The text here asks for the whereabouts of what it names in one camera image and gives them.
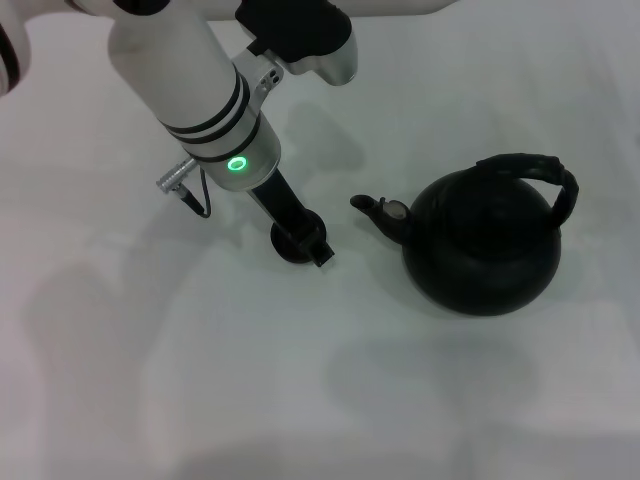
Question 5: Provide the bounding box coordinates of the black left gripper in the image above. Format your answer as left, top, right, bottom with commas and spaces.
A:
249, 169, 335, 269

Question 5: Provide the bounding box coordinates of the small dark teacup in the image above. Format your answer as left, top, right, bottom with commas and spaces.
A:
268, 209, 331, 266

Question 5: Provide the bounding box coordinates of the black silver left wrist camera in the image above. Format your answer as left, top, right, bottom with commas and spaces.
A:
233, 0, 361, 87

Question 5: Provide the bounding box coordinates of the silver connector with black cable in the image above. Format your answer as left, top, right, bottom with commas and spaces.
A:
154, 155, 214, 220

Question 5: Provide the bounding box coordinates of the black round teapot with handle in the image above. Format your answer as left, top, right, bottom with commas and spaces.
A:
349, 153, 581, 317

